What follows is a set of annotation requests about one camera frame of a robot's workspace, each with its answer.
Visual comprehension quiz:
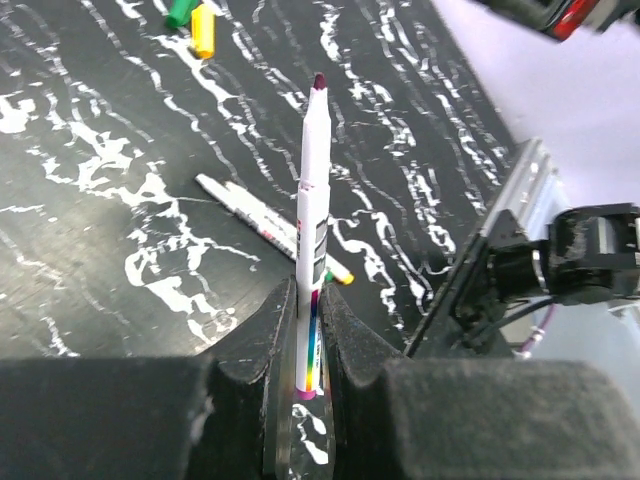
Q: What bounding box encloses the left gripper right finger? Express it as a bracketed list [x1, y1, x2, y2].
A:
[321, 286, 639, 479]

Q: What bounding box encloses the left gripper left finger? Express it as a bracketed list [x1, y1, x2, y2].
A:
[1, 279, 296, 479]

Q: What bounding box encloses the white pen pink tip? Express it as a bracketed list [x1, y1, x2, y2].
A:
[295, 73, 331, 400]

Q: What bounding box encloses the green pen cap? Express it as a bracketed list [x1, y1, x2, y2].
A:
[165, 0, 199, 29]

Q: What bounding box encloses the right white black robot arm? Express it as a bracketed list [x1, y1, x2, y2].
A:
[487, 203, 639, 305]

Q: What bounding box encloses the white pen yellow tip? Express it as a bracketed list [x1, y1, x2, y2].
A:
[194, 173, 355, 286]

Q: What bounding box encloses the yellow pen cap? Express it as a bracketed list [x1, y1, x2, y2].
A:
[191, 4, 215, 59]

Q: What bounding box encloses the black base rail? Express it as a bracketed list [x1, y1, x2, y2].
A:
[405, 209, 549, 359]

